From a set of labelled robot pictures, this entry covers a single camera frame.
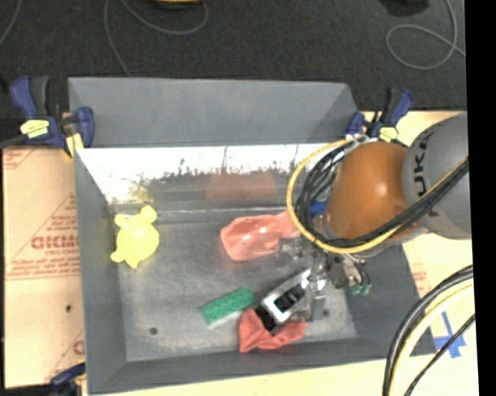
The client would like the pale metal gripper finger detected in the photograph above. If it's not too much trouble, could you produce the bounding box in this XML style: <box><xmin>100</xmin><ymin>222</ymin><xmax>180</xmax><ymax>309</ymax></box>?
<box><xmin>307</xmin><ymin>280</ymin><xmax>330</xmax><ymax>321</ymax></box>
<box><xmin>276</xmin><ymin>237</ymin><xmax>304</xmax><ymax>261</ymax></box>

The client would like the silver and black tool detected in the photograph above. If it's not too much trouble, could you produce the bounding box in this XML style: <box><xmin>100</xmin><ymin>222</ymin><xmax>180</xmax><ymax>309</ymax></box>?
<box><xmin>253</xmin><ymin>271</ymin><xmax>315</xmax><ymax>326</ymax></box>

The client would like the red cloth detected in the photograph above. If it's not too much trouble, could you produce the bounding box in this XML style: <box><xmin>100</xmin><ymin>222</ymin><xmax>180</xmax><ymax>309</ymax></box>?
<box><xmin>236</xmin><ymin>304</ymin><xmax>311</xmax><ymax>354</ymax></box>

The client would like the green sponge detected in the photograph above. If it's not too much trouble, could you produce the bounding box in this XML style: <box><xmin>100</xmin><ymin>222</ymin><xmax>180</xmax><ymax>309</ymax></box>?
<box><xmin>198</xmin><ymin>286</ymin><xmax>259</xmax><ymax>331</ymax></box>

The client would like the grey metal bin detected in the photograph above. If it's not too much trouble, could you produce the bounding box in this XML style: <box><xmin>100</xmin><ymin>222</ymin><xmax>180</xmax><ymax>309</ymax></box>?
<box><xmin>67</xmin><ymin>64</ymin><xmax>438</xmax><ymax>394</ymax></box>

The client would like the yellow toy animal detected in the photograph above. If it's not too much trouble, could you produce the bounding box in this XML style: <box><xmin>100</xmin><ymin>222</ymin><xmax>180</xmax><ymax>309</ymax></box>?
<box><xmin>108</xmin><ymin>204</ymin><xmax>162</xmax><ymax>270</ymax></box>

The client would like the brown cardboard board, red print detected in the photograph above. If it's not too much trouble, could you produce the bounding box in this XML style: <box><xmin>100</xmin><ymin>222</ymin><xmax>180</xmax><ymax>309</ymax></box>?
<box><xmin>0</xmin><ymin>143</ymin><xmax>88</xmax><ymax>390</ymax></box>

